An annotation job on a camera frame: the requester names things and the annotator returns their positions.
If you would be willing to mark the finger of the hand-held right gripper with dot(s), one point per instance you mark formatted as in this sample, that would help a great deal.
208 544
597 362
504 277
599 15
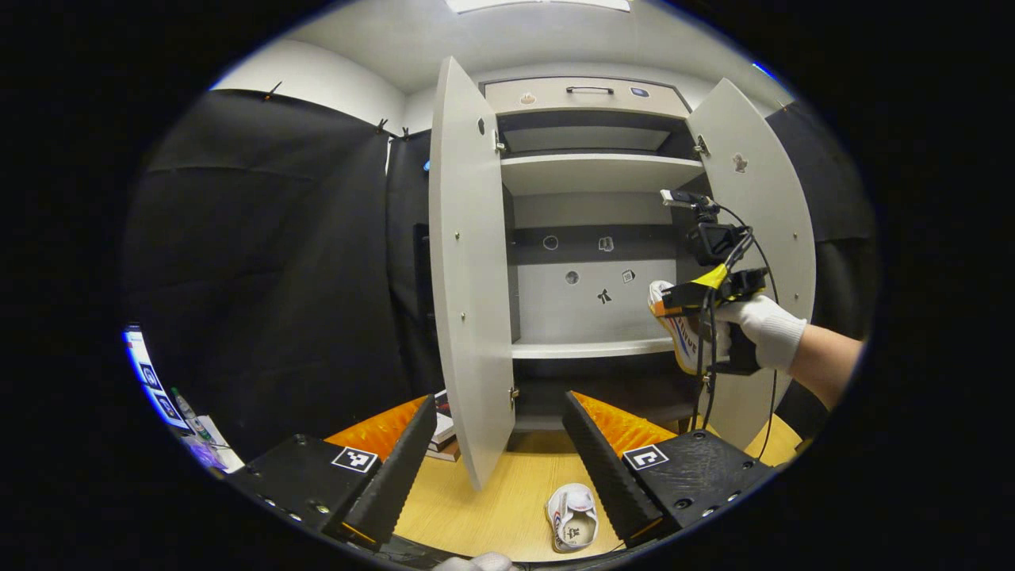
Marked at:
686 299

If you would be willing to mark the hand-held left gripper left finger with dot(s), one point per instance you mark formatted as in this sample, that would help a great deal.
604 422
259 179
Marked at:
396 476

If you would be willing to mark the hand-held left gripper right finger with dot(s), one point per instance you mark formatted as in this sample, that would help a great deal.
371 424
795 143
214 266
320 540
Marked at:
603 468

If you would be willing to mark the white shoe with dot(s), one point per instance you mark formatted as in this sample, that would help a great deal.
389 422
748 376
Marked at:
572 507
682 341

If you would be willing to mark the grey cabinet door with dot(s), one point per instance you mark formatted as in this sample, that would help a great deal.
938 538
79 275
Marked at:
472 277
781 238

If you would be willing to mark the grey shoe cabinet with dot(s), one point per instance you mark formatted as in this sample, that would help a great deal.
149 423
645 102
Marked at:
587 309

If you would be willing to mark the grey cabinet drawer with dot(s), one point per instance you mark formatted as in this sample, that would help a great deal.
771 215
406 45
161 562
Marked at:
603 105

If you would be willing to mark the black and white book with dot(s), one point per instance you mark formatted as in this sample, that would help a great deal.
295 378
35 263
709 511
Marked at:
442 424

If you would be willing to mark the white paper sheets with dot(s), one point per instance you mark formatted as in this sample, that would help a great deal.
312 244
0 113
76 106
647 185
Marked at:
214 444

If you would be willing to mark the green marker pen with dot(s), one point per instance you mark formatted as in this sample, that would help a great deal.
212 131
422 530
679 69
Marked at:
186 408

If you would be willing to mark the white printed board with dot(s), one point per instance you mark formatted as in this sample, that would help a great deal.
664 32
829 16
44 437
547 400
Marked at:
151 377

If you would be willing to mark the ceiling light panel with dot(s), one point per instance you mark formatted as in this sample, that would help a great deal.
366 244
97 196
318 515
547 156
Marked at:
539 5

